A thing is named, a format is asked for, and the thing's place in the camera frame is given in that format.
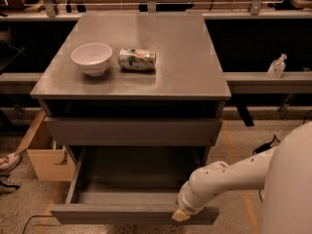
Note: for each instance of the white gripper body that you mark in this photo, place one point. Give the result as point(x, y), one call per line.
point(187, 200)

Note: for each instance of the white bowl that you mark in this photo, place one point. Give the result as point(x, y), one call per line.
point(93, 58)

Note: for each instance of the white sneaker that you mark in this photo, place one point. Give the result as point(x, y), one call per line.
point(8, 162)

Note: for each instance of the crushed green drink can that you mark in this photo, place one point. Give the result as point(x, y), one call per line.
point(137, 59)

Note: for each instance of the open cardboard box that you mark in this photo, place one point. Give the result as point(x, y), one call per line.
point(50, 161)

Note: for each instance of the black power adapter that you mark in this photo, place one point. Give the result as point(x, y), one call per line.
point(262, 148)

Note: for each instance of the grey drawer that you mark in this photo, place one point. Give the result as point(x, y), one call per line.
point(126, 185)
point(134, 132)

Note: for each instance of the grey drawer cabinet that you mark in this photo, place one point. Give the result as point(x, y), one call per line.
point(187, 82)

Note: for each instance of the grey top drawer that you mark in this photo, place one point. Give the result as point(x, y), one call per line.
point(134, 132)

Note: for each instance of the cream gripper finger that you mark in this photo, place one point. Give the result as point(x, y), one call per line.
point(180, 215)

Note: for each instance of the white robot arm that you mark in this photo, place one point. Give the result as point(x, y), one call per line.
point(283, 172)

